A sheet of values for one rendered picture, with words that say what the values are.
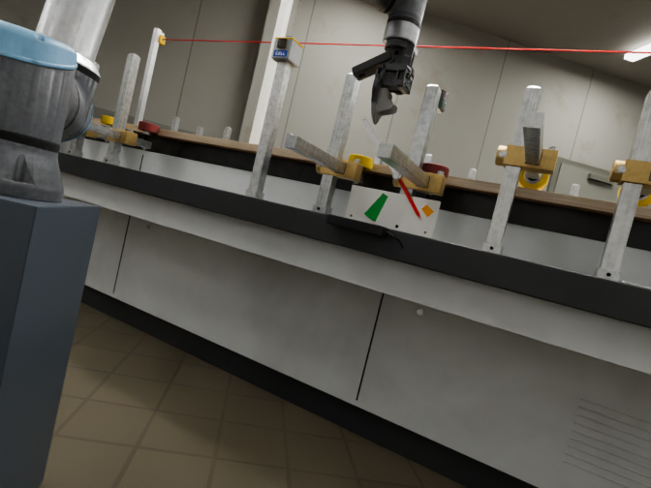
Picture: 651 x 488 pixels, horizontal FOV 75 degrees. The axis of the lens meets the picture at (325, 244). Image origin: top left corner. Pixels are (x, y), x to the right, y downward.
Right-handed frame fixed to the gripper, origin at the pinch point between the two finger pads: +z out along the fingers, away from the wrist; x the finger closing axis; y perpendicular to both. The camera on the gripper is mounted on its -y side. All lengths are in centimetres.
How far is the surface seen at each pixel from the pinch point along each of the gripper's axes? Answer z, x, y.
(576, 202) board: 10, 22, 53
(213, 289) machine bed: 68, 28, -63
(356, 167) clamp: 13.0, 5.3, -4.1
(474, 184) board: 9.4, 22.3, 26.4
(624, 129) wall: -177, 547, 107
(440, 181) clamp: 12.8, 5.3, 20.6
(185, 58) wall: -108, 232, -340
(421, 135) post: 1.1, 6.0, 12.4
